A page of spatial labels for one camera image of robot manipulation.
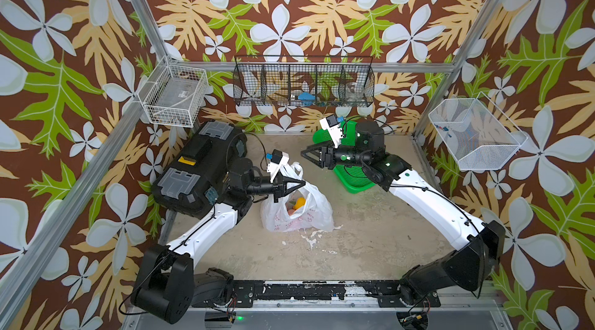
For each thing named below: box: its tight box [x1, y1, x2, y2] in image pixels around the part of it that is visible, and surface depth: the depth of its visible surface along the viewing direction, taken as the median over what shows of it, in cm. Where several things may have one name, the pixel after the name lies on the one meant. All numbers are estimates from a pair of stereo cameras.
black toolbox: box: [151, 120, 248, 219], surface depth 86 cm
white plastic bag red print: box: [260, 161, 343, 233], surface depth 76 cm
